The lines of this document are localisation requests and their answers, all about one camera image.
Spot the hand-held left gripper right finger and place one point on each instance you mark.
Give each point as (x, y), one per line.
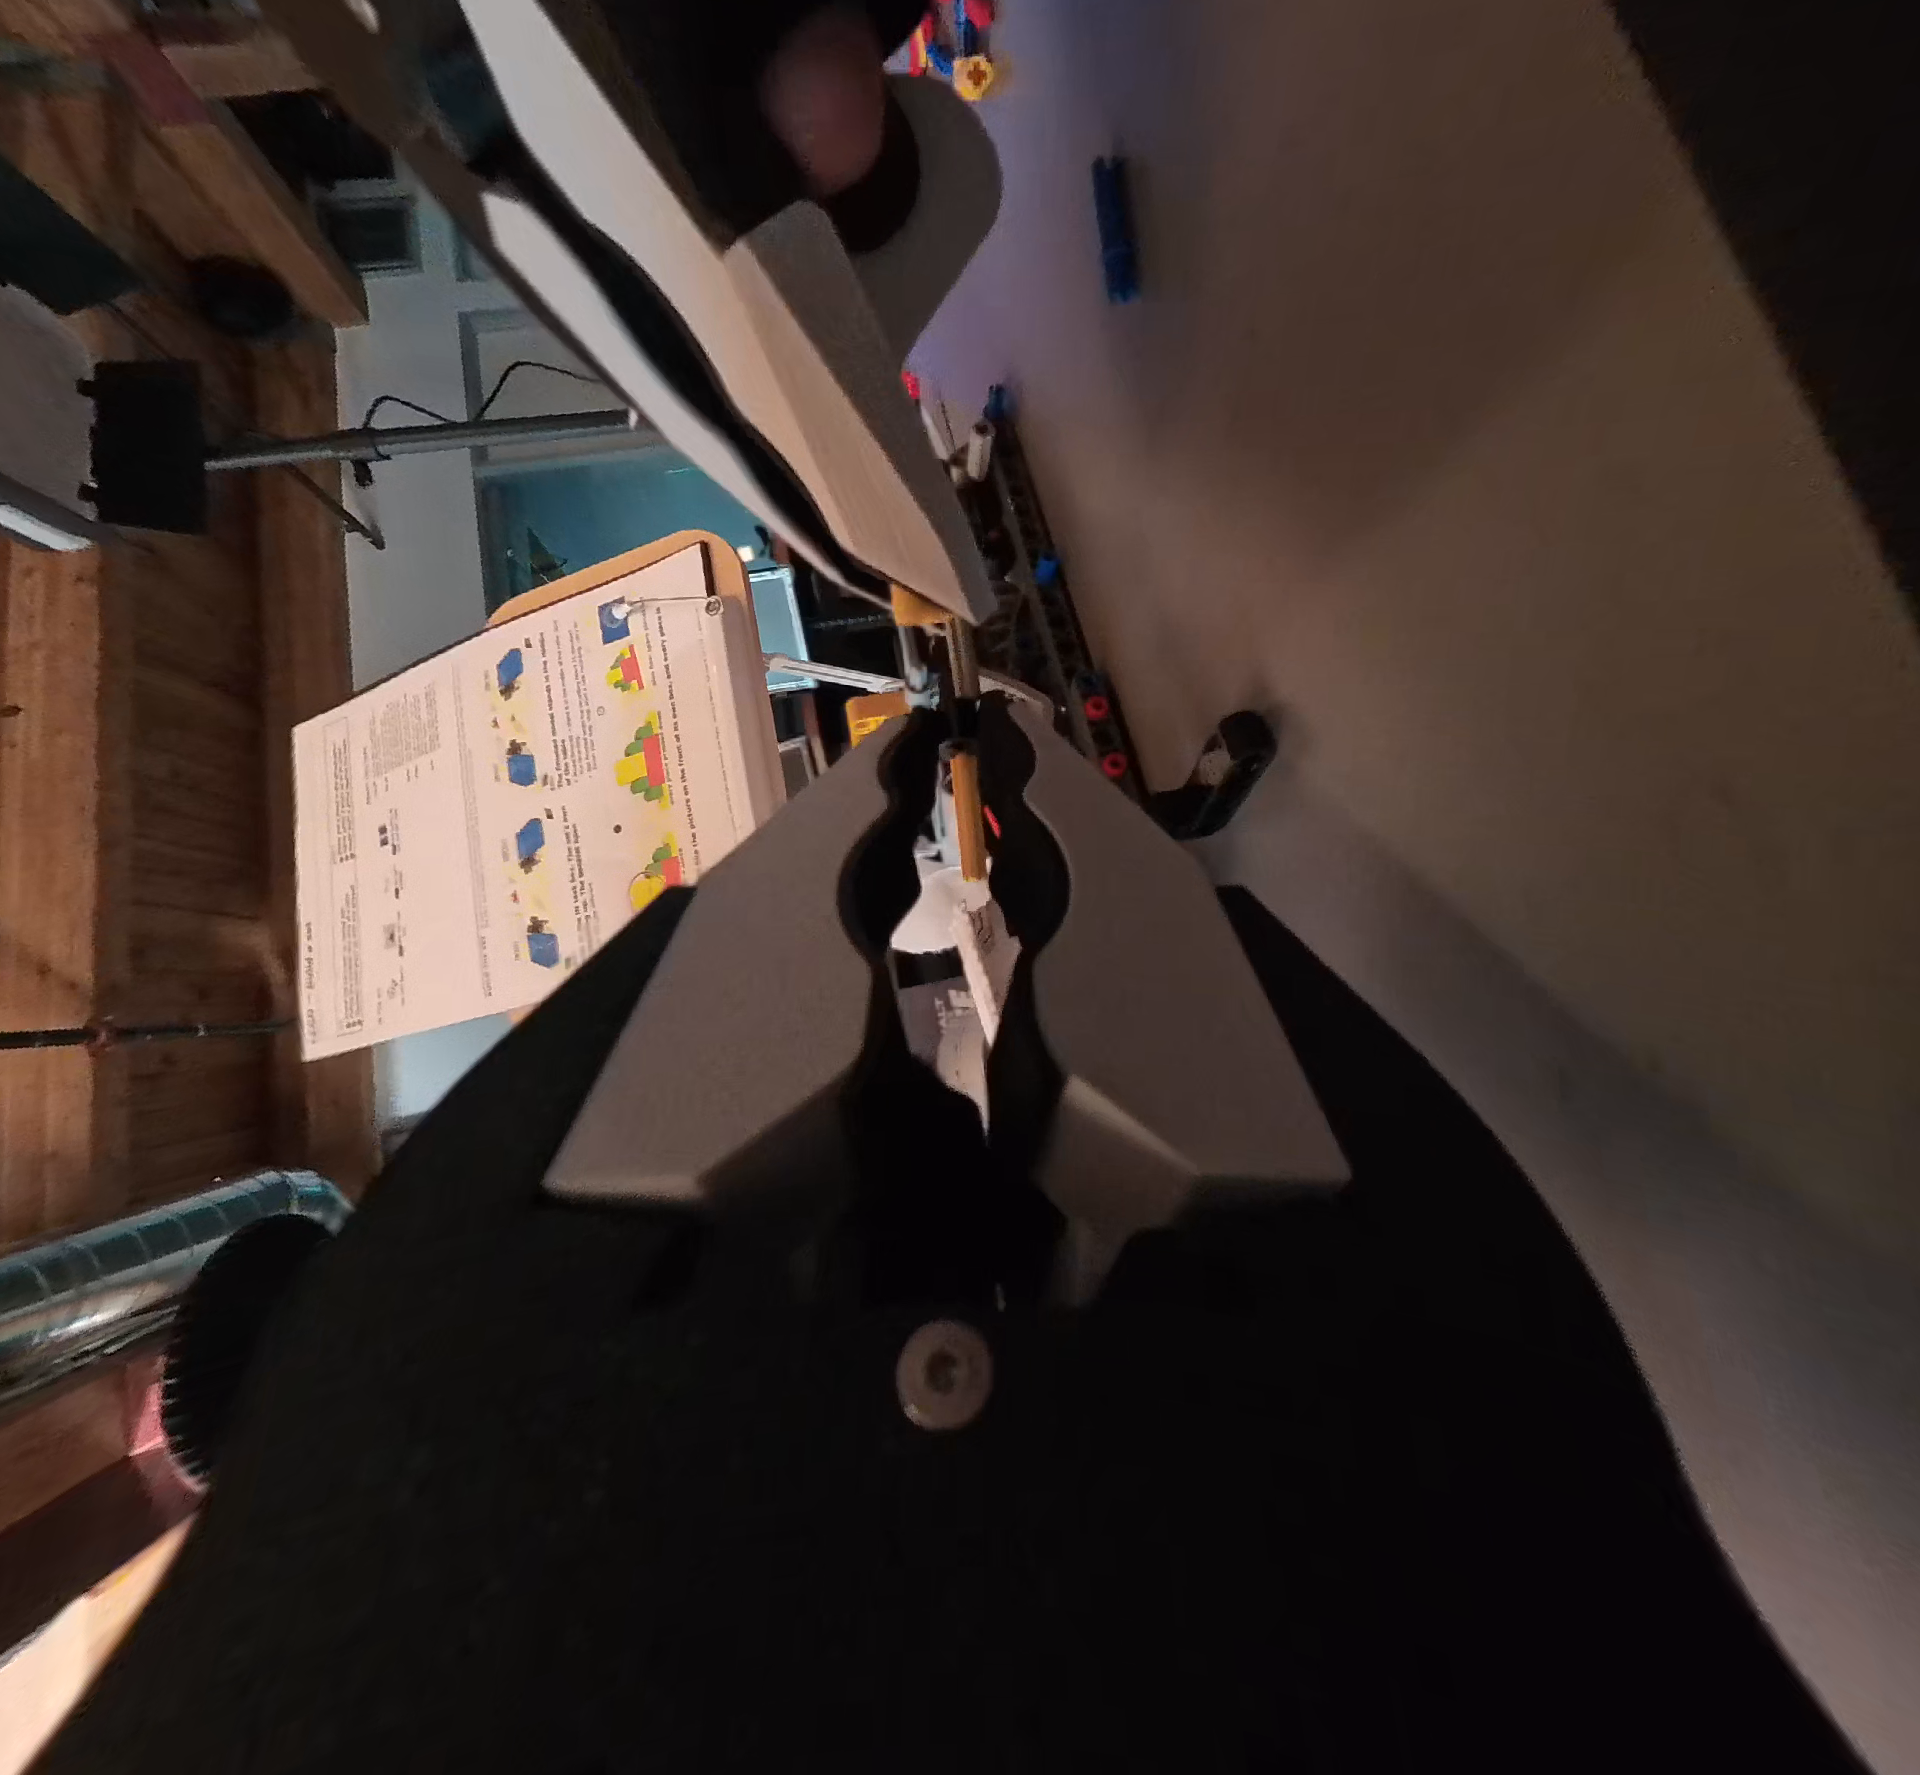
(1171, 1025)

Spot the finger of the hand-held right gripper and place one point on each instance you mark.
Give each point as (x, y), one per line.
(579, 316)
(601, 140)

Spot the person's right hand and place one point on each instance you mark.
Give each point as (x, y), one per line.
(825, 102)

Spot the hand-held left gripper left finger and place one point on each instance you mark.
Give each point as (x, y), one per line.
(721, 1025)

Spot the lego car chassis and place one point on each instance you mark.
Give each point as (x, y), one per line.
(1050, 576)

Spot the silver ventilation duct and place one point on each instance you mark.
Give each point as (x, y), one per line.
(151, 1265)

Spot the blue lego axle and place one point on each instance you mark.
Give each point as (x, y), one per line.
(1115, 230)

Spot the black angled lego piece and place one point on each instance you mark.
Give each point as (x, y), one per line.
(1223, 777)

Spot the yellow lego connector grey axle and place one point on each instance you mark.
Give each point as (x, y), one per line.
(918, 606)

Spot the black wall speaker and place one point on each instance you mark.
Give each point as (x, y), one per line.
(142, 448)

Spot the printed task sheet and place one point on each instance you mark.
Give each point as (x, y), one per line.
(524, 829)

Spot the grey metal pole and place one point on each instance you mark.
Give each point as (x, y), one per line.
(450, 440)

